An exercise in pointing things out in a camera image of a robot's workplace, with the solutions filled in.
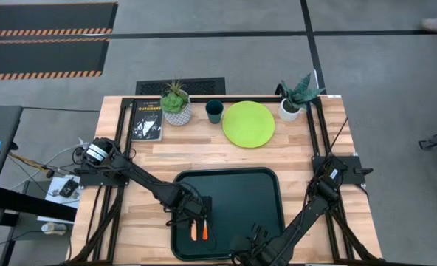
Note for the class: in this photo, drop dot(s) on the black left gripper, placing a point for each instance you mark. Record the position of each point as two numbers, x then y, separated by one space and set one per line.
190 205

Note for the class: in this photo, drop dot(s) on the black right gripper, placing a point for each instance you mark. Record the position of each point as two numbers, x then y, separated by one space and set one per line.
257 255

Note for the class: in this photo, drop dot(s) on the lime green plate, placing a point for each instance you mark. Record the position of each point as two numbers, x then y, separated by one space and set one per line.
248 125

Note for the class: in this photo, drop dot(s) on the dark teal plastic cup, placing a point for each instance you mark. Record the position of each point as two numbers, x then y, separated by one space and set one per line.
214 111

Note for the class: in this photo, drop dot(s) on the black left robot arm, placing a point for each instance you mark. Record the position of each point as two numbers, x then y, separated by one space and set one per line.
141 177

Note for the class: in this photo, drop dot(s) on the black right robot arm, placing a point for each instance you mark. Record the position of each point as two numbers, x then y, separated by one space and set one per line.
303 225

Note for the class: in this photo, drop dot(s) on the dark green plastic tray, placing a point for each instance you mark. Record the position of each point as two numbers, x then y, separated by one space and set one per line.
240 199

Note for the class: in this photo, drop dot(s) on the white triangle-pattern planter pot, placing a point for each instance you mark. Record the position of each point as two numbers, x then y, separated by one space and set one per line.
179 118

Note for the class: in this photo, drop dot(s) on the black paperback book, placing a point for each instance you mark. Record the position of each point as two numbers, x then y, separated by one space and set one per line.
147 120

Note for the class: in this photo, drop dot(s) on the plain white plant pot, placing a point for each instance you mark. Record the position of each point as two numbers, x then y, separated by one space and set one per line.
286 114

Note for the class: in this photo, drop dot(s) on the green succulent plant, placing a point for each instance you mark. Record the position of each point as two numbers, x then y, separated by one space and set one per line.
172 101

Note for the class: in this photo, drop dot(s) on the small black device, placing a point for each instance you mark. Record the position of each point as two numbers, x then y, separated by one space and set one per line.
69 187

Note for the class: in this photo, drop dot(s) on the black floor grille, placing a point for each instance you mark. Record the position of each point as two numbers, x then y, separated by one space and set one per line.
200 86

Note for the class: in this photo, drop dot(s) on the clear plastic bottle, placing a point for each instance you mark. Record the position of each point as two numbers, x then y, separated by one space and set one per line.
54 229

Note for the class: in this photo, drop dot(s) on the white paper sheet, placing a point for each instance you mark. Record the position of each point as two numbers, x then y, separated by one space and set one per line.
52 207

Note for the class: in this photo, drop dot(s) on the green snake plant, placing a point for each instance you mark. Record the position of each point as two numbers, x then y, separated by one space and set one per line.
301 92

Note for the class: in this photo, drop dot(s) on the black orange-striped floor mat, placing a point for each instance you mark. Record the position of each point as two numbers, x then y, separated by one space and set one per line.
41 57
48 16

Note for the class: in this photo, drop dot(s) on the person's shoe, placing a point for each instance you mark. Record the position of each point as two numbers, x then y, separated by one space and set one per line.
432 24

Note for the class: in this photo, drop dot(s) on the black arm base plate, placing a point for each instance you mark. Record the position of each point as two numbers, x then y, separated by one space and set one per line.
104 179
351 166

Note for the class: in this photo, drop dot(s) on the black aluminium table frame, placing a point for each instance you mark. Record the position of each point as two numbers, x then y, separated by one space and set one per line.
120 122

